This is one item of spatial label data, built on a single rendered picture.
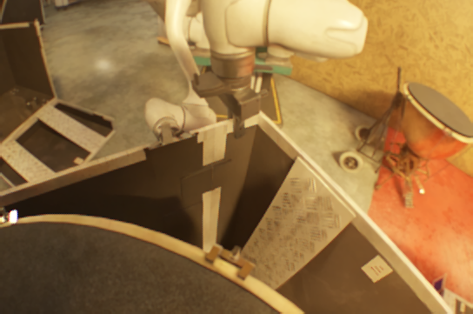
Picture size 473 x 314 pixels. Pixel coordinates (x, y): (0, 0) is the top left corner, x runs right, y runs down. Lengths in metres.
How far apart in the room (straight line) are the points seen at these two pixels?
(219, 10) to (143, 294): 0.43
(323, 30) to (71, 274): 0.51
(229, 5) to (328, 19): 0.15
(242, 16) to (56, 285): 0.49
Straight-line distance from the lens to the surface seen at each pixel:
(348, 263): 0.60
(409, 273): 0.52
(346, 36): 0.39
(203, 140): 0.57
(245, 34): 0.40
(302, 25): 0.37
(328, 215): 0.54
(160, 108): 0.86
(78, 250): 0.40
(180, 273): 0.34
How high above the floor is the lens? 1.31
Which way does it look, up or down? 41 degrees down
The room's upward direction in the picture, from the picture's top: 8 degrees clockwise
